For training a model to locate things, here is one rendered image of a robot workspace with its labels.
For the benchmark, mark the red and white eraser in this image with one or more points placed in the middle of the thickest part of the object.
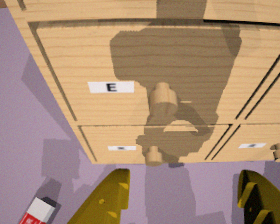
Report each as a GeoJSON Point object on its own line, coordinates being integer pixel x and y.
{"type": "Point", "coordinates": [38, 213]}

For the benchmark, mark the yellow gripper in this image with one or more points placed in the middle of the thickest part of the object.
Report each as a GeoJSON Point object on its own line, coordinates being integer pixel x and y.
{"type": "Point", "coordinates": [256, 194]}

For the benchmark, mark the tan rectangular box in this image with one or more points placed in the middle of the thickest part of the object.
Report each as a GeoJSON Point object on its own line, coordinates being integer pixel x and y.
{"type": "Point", "coordinates": [28, 21]}

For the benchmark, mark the wooden drawer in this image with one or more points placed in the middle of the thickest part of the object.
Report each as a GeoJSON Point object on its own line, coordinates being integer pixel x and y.
{"type": "Point", "coordinates": [268, 106]}
{"type": "Point", "coordinates": [251, 141]}
{"type": "Point", "coordinates": [145, 143]}
{"type": "Point", "coordinates": [130, 69]}
{"type": "Point", "coordinates": [247, 5]}

